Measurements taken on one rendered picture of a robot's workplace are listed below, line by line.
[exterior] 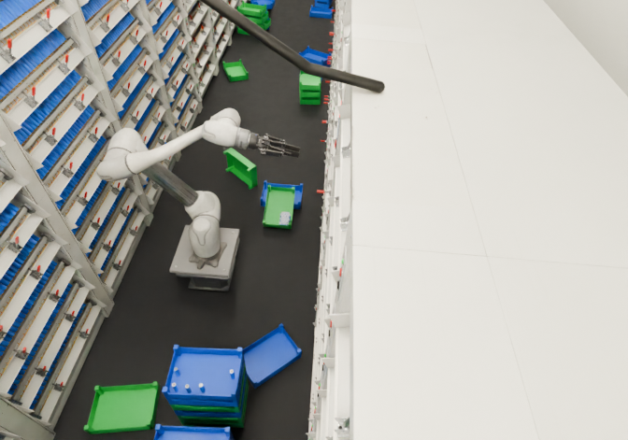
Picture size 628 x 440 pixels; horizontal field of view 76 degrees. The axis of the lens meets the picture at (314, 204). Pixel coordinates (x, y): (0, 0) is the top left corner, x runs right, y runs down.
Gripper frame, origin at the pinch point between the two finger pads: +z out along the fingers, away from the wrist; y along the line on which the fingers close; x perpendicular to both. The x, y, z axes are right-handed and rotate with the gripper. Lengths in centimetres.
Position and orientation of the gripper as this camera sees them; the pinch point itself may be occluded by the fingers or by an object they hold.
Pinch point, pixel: (292, 150)
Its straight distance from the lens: 190.0
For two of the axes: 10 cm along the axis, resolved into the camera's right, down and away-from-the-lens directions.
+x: 2.5, -6.5, -7.1
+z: 9.7, 2.2, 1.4
